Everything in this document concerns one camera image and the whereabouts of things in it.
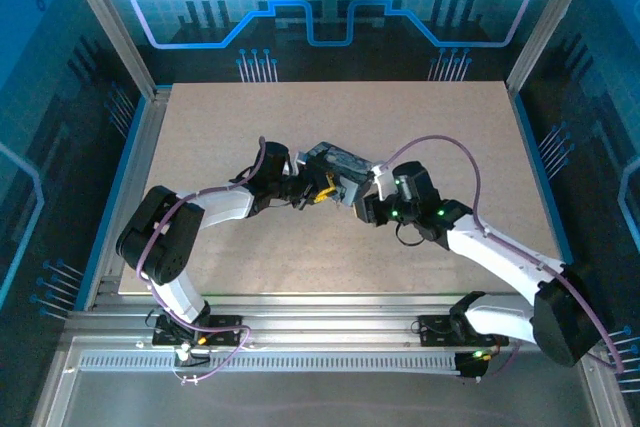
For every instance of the starry night painted metal box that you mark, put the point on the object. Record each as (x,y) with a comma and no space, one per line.
(345,162)

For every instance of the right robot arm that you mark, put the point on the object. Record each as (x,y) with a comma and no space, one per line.
(500,252)

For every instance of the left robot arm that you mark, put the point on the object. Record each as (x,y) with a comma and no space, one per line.
(160,237)

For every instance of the blue table edge strip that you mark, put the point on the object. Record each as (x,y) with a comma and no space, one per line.
(547,197)
(107,207)

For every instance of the black connector module with LED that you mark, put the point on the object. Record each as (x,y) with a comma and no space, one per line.
(472,364)

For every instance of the metal front platform sheet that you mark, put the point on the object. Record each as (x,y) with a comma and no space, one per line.
(320,402)

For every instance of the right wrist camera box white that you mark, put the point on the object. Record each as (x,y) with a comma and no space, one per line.
(385,182)

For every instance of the aluminium front rail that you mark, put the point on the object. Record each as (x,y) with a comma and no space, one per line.
(325,312)

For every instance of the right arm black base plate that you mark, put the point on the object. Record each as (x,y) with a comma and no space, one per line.
(432,332)

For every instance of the aluminium side rail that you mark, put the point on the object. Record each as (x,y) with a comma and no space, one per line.
(150,147)

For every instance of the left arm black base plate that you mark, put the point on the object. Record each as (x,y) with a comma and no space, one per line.
(225,332)

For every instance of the right aluminium frame post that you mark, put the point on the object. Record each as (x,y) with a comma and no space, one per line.
(550,22)

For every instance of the aluminium frame post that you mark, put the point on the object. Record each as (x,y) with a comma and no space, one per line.
(550,22)
(110,22)

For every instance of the left aluminium frame post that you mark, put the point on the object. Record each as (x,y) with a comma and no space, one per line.
(110,22)

